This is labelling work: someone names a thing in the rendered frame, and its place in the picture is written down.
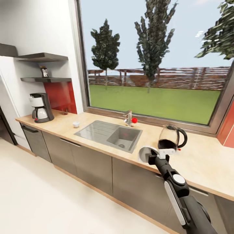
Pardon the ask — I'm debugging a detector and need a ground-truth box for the paper coffee filter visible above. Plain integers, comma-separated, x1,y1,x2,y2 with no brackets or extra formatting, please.
138,144,158,163

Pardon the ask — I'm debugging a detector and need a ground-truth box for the coffee cup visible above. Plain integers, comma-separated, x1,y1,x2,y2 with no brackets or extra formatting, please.
73,122,79,128

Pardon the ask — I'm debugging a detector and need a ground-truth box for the electric kettle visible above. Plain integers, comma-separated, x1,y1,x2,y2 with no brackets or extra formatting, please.
158,124,188,151

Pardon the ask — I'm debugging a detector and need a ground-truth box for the bottle of coffee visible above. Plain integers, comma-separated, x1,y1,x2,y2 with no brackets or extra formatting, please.
40,66,49,78

